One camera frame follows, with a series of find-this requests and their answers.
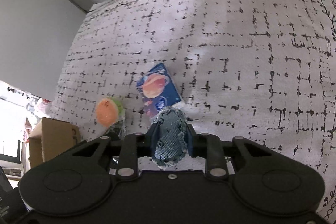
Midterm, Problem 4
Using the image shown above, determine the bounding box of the brown cardboard box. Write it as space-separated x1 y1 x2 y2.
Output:
27 117 80 169

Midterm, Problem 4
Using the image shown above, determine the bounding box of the orange green watermelon plush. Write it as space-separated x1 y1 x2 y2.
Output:
96 97 125 127

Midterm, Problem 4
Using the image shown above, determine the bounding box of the denim fabric pouch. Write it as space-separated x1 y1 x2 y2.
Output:
152 106 187 169

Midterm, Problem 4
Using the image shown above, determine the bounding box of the white patterned bed blanket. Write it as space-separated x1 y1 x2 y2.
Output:
47 0 336 222

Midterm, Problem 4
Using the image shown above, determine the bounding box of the blue planet tissue pack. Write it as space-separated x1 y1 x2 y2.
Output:
136 63 185 120

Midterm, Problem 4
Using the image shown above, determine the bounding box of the dark crinkled plastic bag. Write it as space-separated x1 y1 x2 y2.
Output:
106 120 126 141

